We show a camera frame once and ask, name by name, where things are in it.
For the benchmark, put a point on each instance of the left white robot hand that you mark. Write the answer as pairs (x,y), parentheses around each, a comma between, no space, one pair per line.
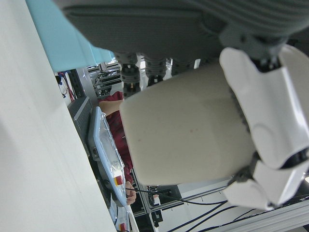
(157,29)

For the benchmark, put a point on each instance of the blue-framed wrapped teach pendant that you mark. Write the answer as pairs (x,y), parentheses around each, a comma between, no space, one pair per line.
(122,224)
(106,145)

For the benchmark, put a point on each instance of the person in red shirt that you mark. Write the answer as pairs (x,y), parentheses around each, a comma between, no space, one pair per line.
(116,128)

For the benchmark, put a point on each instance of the silver aluminium frame beam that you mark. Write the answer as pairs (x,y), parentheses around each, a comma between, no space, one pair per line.
(265,222)

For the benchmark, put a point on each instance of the grey ribbed box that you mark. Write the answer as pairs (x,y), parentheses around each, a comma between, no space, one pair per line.
(80,113)

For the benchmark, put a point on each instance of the beige paper cup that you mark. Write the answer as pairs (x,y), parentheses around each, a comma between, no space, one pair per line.
(181,133)

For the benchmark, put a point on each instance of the light blue plastic box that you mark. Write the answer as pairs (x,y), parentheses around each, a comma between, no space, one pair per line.
(60,41)

